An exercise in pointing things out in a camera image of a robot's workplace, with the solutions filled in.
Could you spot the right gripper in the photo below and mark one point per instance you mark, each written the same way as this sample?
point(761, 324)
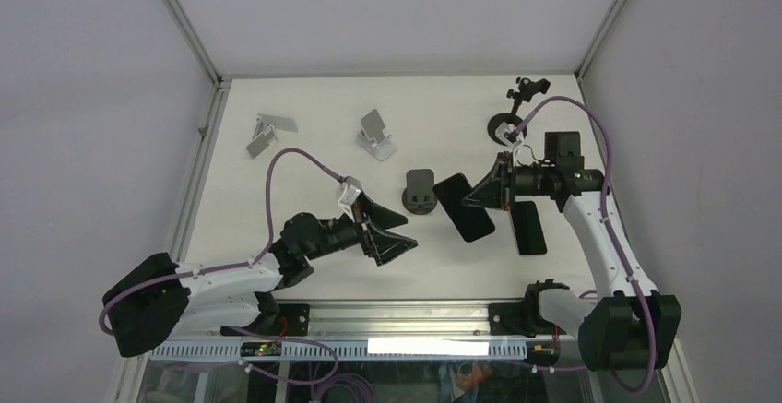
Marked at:
point(493, 190)

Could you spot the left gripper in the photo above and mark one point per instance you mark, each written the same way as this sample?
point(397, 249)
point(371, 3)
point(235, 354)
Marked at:
point(380, 244)

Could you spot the black phone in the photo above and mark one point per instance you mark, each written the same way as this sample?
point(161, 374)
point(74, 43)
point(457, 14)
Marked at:
point(528, 232)
point(471, 223)

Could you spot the wooden base phone stand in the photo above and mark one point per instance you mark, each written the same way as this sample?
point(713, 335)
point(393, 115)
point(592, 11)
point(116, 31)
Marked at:
point(418, 197)

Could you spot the white folding phone stand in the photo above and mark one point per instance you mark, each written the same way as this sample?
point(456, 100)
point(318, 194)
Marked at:
point(373, 138)

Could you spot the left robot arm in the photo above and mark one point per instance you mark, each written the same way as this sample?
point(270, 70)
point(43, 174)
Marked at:
point(160, 298)

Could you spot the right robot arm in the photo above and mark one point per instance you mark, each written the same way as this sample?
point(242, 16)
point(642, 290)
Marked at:
point(591, 212)

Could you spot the black tall clamp stand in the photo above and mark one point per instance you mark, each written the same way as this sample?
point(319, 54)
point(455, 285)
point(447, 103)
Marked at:
point(525, 90)

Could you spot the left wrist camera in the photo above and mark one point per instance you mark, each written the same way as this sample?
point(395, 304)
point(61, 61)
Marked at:
point(348, 193)

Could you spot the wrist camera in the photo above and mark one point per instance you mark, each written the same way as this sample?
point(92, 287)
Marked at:
point(509, 136)
point(348, 193)

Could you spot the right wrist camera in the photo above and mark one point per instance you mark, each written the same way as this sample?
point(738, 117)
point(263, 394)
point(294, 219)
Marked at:
point(509, 136)

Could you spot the aluminium frame rail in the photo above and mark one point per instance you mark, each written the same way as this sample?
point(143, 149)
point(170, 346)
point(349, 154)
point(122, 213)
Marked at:
point(397, 321)

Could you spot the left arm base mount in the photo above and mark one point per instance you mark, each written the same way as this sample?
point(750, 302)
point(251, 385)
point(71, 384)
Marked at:
point(287, 320)

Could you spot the white slotted cable duct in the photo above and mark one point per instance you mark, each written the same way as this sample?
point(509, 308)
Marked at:
point(373, 349)

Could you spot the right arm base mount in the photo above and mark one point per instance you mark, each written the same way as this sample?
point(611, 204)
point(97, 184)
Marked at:
point(516, 319)

